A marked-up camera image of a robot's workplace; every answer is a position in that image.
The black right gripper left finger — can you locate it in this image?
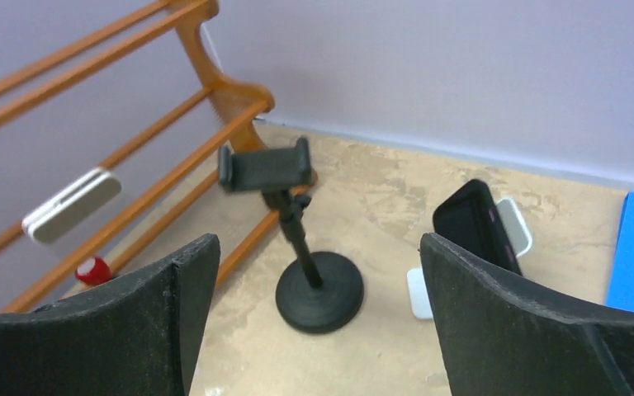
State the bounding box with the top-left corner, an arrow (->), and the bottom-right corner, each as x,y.
0,234 -> 220,395

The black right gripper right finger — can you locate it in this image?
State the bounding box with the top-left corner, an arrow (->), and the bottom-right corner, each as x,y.
419,233 -> 634,395

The black phone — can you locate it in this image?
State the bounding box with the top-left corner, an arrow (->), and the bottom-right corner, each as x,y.
433,179 -> 522,276

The black round-base phone stand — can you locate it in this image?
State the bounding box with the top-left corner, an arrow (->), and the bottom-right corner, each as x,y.
218,137 -> 365,334

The white folding phone stand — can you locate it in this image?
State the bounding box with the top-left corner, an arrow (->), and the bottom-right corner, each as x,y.
407,196 -> 533,320

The white device on rack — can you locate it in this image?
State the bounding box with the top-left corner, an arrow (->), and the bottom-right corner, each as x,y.
21,167 -> 122,245

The orange wooden rack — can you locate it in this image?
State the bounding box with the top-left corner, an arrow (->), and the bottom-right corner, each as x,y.
0,0 -> 318,315

